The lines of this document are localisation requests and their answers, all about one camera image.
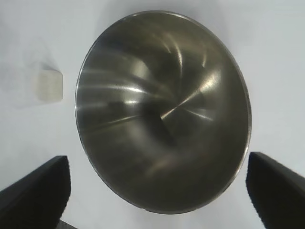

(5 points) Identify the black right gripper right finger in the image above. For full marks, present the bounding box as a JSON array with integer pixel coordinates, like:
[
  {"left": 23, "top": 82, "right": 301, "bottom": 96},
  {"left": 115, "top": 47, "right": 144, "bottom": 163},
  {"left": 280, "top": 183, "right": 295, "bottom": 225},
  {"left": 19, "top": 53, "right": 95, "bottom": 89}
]
[{"left": 246, "top": 152, "right": 305, "bottom": 229}]

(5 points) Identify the white uncooked rice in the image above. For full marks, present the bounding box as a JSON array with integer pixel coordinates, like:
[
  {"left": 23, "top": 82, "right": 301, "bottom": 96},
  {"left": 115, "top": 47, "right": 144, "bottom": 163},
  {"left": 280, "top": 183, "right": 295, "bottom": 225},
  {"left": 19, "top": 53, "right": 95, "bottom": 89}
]
[{"left": 33, "top": 62, "right": 64, "bottom": 103}]

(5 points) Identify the stainless steel mixing bowl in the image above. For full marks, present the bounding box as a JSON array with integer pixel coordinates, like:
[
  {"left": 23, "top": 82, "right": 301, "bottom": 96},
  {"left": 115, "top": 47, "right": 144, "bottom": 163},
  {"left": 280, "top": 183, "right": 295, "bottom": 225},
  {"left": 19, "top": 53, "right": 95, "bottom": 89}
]
[{"left": 74, "top": 10, "right": 253, "bottom": 214}]

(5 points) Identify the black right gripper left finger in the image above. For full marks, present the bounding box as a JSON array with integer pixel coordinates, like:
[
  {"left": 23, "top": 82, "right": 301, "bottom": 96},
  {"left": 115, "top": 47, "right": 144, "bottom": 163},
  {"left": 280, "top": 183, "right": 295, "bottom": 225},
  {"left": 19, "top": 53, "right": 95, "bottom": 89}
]
[{"left": 0, "top": 155, "right": 71, "bottom": 229}]

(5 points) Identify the clear plastic measuring cup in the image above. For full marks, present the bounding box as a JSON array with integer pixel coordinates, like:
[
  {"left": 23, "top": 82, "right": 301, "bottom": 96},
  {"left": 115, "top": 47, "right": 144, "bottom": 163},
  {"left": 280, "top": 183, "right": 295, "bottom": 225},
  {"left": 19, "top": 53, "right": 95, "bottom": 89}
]
[{"left": 4, "top": 40, "right": 64, "bottom": 108}]

